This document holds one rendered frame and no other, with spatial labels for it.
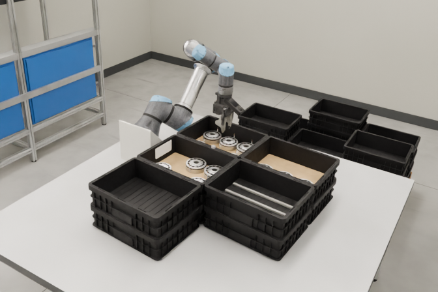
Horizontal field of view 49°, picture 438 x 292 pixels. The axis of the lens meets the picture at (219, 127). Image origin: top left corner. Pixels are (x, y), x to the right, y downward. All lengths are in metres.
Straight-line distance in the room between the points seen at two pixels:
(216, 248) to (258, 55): 3.74
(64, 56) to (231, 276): 2.66
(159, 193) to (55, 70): 2.13
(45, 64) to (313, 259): 2.69
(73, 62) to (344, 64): 2.75
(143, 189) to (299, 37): 3.46
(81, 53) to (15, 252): 2.40
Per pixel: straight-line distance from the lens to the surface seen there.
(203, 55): 2.43
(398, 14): 5.00
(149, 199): 2.18
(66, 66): 4.17
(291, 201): 2.22
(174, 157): 2.48
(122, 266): 2.05
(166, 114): 2.65
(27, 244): 2.24
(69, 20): 5.33
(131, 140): 2.63
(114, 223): 2.14
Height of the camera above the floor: 2.09
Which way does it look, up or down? 27 degrees down
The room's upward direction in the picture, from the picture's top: 3 degrees clockwise
